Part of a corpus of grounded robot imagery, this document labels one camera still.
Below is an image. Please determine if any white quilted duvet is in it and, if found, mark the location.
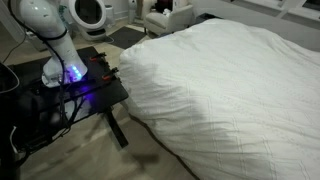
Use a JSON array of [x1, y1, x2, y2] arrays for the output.
[[118, 18, 320, 180]]

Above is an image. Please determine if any dark floor mat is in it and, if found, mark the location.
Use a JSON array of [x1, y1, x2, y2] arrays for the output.
[[108, 25, 148, 51]]

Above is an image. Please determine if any black robot table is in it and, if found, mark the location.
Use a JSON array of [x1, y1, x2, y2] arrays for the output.
[[0, 45, 130, 168]]

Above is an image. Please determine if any white armchair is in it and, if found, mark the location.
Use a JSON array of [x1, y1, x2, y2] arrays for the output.
[[143, 0, 196, 36]]

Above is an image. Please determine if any white cylindrical appliance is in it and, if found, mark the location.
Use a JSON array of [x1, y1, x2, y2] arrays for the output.
[[127, 0, 138, 25]]

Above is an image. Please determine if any small white bin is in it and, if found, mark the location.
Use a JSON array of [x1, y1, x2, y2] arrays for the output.
[[104, 3, 117, 27]]

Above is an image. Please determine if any round white appliance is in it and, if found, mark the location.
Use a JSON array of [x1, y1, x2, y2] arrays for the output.
[[68, 0, 108, 42]]

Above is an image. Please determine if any black clamp with orange handle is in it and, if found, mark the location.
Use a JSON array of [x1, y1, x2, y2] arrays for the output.
[[101, 67, 120, 82], [89, 52, 108, 63]]

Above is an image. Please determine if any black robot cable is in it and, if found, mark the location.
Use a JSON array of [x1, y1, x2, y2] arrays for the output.
[[7, 0, 79, 129]]

